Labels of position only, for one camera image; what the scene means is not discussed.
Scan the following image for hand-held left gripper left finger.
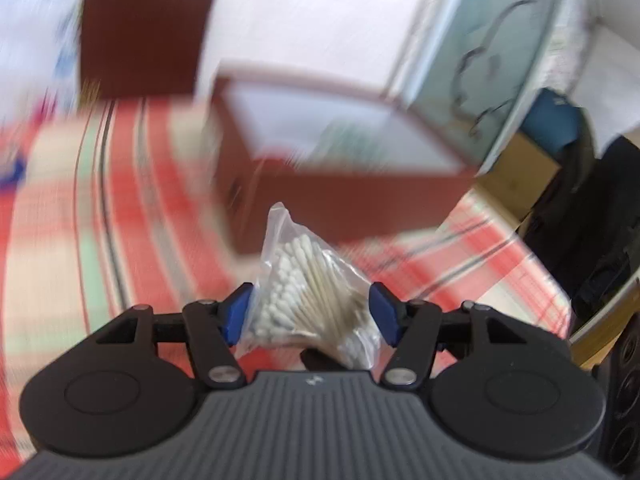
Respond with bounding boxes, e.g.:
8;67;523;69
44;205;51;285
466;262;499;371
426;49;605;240
96;282;247;390

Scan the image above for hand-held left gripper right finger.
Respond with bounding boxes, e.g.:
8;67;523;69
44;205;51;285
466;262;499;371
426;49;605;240
368;282;529;390

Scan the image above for bag of cotton swabs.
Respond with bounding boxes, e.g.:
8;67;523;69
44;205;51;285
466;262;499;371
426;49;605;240
235;202;382;372

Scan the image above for brown box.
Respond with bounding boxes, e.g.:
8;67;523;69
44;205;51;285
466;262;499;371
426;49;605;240
207;61;482;257

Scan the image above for red plaid blanket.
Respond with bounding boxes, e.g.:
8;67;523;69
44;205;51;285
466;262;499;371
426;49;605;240
0;97;573;466

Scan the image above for cardboard box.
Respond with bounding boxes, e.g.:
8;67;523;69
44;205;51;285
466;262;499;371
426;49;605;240
475;132;562;226

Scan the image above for black clothing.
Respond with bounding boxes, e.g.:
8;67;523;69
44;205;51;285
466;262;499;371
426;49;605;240
520;105;640;321

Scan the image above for blue bag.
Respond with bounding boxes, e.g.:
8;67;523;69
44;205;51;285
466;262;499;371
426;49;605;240
522;87;583;158

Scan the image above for frosted glass door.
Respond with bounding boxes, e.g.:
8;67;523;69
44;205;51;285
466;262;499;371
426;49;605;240
385;0;576;173

